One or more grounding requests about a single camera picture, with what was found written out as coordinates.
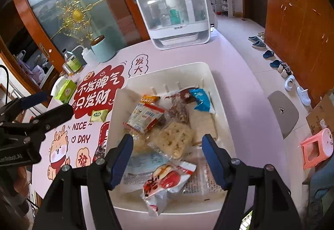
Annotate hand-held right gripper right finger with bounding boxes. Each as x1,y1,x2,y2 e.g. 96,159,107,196
201,134,293,230

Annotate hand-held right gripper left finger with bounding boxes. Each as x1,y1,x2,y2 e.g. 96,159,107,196
31,133,135,230

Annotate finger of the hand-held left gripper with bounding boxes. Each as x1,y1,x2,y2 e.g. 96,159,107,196
29,103,74,133
0,92,49,122

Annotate grey snack packet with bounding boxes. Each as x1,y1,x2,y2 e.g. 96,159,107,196
123,152,170,186

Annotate clear puffed rice bag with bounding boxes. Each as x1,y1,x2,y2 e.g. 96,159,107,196
132,132,154,152
150,122,195,159

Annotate clear packet with red print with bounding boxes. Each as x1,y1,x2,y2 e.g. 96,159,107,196
183,152,227,195

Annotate clear red-ended snack packet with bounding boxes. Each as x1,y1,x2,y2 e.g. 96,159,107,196
92,122,110,163

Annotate beige biscuit packet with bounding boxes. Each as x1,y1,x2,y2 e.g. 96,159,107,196
188,109,217,145

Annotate white plastic basket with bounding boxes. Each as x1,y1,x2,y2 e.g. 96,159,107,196
106,62,237,214

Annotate blue white snack packet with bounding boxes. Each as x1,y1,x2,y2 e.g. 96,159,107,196
189,88,215,114

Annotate orange snack packet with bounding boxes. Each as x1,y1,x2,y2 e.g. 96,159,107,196
138,94,160,105

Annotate brown foil snack packet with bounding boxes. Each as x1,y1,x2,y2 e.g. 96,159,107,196
171,89,195,104

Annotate pale purple pot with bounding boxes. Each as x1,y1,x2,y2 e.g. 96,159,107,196
30,64,47,84

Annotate green tissue box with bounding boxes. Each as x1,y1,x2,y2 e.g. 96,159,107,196
54,79,78,104

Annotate white tissue pack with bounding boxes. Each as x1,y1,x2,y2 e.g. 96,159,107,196
51,76,66,96

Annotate small yellow snack packet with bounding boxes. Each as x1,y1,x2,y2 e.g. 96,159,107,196
90,109,109,123

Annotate clear bottle green label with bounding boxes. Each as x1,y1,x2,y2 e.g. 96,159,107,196
61,49,82,75

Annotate white plastic bottle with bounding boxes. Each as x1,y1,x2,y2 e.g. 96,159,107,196
71,45,100,67

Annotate mint green canister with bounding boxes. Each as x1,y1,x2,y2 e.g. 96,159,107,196
91,35,117,63

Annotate printed pink tablecloth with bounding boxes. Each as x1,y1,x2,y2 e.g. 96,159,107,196
27,28,269,230

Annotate pink plastic stool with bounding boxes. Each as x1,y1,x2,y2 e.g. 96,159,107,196
300,128,333,170

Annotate cardboard box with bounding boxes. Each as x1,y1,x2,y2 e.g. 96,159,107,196
306,89,334,136

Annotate row of shoes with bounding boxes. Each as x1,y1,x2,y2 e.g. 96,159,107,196
247,31,312,106

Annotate wooden door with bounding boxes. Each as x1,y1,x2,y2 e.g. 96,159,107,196
110,0,159,45

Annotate teal bottle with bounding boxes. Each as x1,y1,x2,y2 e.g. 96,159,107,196
170,9,182,25

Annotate white cosmetic storage box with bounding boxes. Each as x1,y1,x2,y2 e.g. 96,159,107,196
131,0,218,50

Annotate wooden cabinet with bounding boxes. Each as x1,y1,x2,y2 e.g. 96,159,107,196
265,0,334,105

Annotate white cap bottle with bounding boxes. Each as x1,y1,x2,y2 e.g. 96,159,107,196
166,0,180,11

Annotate black cable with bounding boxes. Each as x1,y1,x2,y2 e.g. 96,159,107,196
0,64,9,105

